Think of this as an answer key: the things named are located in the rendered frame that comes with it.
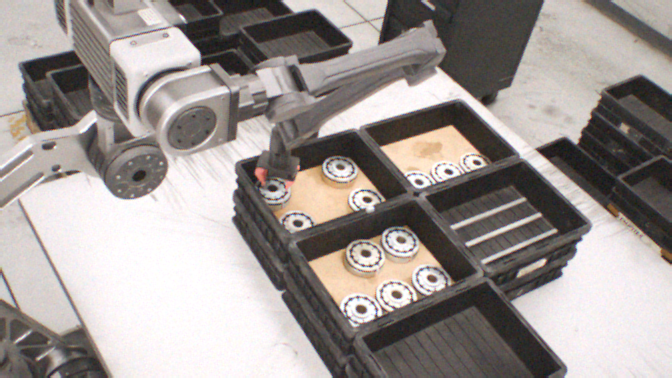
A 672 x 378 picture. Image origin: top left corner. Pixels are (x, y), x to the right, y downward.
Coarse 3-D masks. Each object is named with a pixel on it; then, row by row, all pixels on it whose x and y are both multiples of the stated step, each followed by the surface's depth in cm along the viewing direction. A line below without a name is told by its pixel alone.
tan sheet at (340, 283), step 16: (336, 256) 187; (416, 256) 191; (432, 256) 192; (320, 272) 182; (336, 272) 183; (384, 272) 185; (400, 272) 186; (336, 288) 179; (352, 288) 180; (368, 288) 181
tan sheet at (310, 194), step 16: (352, 160) 214; (304, 176) 206; (320, 176) 207; (304, 192) 202; (320, 192) 203; (336, 192) 204; (288, 208) 196; (304, 208) 197; (320, 208) 198; (336, 208) 199
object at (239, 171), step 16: (352, 128) 209; (304, 144) 202; (368, 144) 206; (240, 160) 192; (256, 160) 194; (384, 160) 201; (240, 176) 190; (256, 192) 185; (272, 224) 180; (320, 224) 180; (288, 240) 176
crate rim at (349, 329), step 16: (384, 208) 188; (336, 224) 181; (464, 256) 180; (304, 272) 171; (480, 272) 177; (320, 288) 166; (448, 288) 172; (336, 304) 164; (416, 304) 167; (336, 320) 163; (368, 320) 162; (352, 336) 160
